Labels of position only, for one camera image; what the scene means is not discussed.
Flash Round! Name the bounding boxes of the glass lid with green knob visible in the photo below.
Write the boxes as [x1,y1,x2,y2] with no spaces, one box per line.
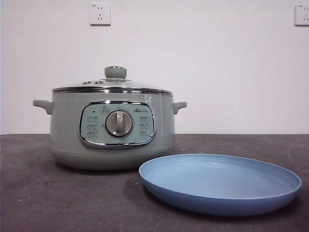
[52,65,173,94]

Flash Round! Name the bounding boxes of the pale green electric steamer pot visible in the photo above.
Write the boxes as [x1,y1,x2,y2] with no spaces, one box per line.
[32,90,188,171]

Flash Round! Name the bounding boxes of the blue round plate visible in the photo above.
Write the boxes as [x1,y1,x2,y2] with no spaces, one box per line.
[138,153,303,217]

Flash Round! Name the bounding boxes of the white wall socket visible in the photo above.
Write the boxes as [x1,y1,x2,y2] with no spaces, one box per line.
[90,3,112,26]
[295,4,309,27]

